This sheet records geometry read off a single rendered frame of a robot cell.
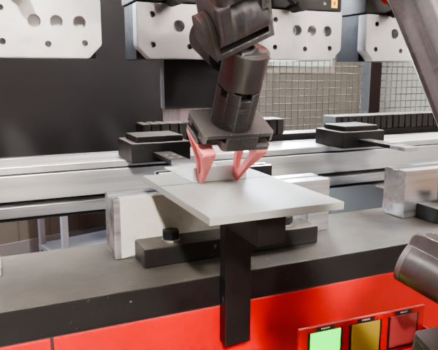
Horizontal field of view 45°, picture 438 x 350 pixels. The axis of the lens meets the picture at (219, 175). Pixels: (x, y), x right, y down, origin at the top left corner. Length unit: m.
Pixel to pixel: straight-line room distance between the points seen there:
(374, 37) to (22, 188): 0.69
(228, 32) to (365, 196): 0.86
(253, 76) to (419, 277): 0.31
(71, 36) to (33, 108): 0.56
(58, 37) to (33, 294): 0.34
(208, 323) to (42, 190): 0.44
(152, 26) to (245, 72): 0.19
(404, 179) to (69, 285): 0.65
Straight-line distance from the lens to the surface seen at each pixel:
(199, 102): 0.85
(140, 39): 0.78
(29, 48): 0.75
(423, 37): 0.68
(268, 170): 0.91
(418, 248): 0.67
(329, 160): 1.28
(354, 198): 1.43
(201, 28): 0.61
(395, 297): 0.97
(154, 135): 1.04
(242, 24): 0.61
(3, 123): 1.30
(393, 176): 1.10
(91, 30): 0.77
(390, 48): 1.00
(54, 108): 1.31
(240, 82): 0.65
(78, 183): 1.06
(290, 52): 0.88
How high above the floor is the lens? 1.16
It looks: 11 degrees down
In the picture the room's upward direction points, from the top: straight up
